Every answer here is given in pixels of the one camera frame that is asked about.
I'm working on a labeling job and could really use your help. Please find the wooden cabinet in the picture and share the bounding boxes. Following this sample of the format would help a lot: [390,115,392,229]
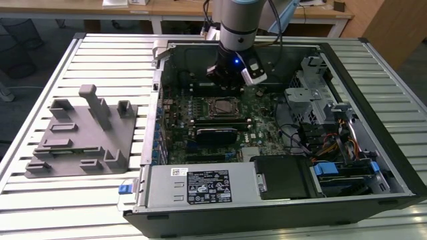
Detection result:
[338,0,427,72]

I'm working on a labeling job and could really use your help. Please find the CPU socket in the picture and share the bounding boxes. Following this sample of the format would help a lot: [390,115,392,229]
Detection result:
[206,96,242,119]

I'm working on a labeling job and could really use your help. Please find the wooden desk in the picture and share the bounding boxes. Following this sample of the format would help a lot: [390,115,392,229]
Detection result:
[0,0,354,36]

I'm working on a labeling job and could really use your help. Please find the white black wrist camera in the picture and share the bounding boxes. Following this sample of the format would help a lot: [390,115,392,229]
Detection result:
[238,53,269,87]

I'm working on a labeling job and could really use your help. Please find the black plastic cover box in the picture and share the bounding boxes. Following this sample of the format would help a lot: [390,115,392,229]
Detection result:
[252,154,322,201]

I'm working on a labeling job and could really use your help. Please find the small silver chipset heatsink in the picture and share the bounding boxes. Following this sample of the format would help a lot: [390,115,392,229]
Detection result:
[240,146,261,161]

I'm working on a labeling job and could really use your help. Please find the black expansion slot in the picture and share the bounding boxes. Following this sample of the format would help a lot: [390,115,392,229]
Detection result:
[184,154,233,163]

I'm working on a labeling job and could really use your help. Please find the blue disk carrier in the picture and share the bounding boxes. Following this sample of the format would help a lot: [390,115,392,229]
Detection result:
[312,161,381,198]

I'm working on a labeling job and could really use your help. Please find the black mesh waste bin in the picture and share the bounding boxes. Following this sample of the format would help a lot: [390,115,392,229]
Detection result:
[0,18,45,79]

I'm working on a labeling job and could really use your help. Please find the black silver PC case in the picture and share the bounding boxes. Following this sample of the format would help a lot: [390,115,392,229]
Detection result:
[116,34,422,238]

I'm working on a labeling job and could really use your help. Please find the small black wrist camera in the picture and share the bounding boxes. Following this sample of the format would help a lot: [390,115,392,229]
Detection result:
[204,64,222,81]

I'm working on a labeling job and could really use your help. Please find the silver metal drive cage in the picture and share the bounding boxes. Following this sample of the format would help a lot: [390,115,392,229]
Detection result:
[282,56,338,126]

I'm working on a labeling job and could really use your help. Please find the black RAM slot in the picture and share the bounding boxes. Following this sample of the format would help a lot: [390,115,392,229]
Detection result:
[190,119,252,124]
[192,125,252,130]
[194,116,249,121]
[194,122,250,127]

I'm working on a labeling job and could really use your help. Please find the black camera cable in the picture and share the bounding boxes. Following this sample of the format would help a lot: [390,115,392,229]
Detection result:
[264,0,286,73]

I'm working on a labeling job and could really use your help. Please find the orange yellow wire bundle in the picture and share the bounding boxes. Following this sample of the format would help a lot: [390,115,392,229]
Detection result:
[309,132,366,162]

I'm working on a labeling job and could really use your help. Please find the silver power supply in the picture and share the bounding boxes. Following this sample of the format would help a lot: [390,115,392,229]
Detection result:
[132,163,264,209]

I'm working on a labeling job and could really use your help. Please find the green motherboard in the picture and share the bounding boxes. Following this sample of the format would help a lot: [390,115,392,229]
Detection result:
[156,83,302,167]

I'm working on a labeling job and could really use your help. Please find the grey parts rack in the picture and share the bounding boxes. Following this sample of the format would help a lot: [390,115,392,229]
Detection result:
[23,84,140,180]

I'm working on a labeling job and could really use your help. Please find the black graphics card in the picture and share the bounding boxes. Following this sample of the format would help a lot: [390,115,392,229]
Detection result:
[193,127,240,146]

